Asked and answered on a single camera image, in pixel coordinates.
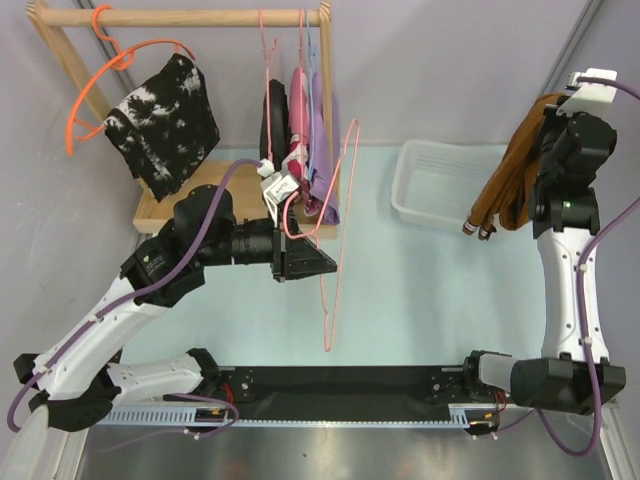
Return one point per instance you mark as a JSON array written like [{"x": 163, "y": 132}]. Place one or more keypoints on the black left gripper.
[{"x": 291, "y": 258}]

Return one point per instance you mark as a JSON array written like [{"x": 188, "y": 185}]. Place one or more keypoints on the pink trouser hanger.
[{"x": 331, "y": 315}]

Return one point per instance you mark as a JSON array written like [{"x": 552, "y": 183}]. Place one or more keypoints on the mustard brown trousers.
[{"x": 505, "y": 196}]

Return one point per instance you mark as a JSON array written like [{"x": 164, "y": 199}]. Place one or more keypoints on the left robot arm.
[{"x": 81, "y": 379}]

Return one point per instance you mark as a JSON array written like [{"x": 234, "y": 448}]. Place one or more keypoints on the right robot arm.
[{"x": 545, "y": 179}]

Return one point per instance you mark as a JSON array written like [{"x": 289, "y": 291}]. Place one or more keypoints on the pink patterned garment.
[{"x": 297, "y": 163}]

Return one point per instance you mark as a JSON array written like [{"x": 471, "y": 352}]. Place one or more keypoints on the lilac garment on rack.
[{"x": 322, "y": 169}]

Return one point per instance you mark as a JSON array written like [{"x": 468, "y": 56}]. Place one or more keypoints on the wooden clothes rack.
[{"x": 248, "y": 203}]

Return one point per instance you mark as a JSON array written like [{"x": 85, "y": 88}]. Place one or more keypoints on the black garment on rack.
[{"x": 275, "y": 132}]

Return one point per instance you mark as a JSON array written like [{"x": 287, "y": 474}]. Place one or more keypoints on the white plastic basket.
[{"x": 436, "y": 184}]

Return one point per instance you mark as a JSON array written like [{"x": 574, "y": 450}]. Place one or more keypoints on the black white tie-dye garment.
[{"x": 165, "y": 128}]

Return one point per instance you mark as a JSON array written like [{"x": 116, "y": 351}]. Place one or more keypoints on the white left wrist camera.
[{"x": 276, "y": 187}]

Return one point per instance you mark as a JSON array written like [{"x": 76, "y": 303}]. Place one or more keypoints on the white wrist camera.
[
  {"x": 586, "y": 96},
  {"x": 276, "y": 187}
]

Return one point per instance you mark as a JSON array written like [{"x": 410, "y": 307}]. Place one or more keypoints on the white slotted cable duct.
[{"x": 196, "y": 415}]

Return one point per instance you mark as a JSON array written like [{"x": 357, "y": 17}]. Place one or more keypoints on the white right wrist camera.
[{"x": 586, "y": 96}]

